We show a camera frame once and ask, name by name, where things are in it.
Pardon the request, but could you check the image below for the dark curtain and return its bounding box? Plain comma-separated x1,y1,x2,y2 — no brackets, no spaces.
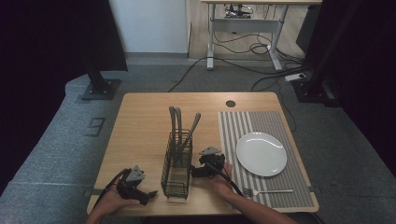
0,0,129,188
295,0,396,178

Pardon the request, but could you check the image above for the person's right hand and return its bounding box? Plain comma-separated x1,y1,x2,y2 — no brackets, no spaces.
206,161,238,201

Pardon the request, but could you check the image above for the hand-held gripper cable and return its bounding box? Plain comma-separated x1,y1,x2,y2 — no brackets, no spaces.
205,161,246,198
92,167,133,210

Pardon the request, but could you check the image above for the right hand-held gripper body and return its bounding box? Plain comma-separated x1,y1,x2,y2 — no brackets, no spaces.
198,146,226,179

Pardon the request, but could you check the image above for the person's left hand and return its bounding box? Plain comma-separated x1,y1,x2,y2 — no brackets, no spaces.
95,186,142,217

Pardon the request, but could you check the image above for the black floor cable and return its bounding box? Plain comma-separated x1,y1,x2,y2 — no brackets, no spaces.
167,56,209,93

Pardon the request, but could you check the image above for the left hand-held gripper cable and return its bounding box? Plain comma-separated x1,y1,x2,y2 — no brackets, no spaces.
92,167,133,210

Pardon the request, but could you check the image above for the white power strip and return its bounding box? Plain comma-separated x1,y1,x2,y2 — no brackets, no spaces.
284,72,307,83

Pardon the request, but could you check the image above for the black stand with base plate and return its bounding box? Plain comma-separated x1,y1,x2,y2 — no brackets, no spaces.
80,59,122,102
290,0,362,108

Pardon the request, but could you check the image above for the black wire cutlery basket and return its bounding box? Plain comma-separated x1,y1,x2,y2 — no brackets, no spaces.
160,128,194,201

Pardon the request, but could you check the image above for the bundle of black floor cables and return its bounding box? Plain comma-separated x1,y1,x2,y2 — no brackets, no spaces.
212,31,312,132

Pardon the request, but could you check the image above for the white-legged desk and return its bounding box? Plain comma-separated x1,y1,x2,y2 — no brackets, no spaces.
200,0,323,71

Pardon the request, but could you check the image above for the white round plate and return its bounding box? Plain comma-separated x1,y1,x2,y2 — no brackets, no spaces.
235,132,289,178

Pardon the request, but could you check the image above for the metal cutlery piece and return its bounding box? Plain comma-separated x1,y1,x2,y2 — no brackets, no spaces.
177,112,202,157
174,106,184,147
168,105,177,157

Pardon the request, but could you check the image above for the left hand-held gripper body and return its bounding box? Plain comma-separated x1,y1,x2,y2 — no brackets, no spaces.
116,164,150,206

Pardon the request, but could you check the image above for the grey striped placemat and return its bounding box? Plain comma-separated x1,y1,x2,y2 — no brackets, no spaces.
217,110,316,209

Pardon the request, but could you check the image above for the right hand-held gripper cable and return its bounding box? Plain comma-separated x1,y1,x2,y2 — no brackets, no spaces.
205,161,246,198

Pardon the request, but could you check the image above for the floor outlet box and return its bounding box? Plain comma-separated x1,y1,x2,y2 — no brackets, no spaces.
85,117,106,138

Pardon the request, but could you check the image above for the device under desk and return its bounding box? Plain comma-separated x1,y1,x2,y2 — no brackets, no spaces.
223,3,254,20

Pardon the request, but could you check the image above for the metal fork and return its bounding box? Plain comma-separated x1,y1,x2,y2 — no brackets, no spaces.
242,187,294,198

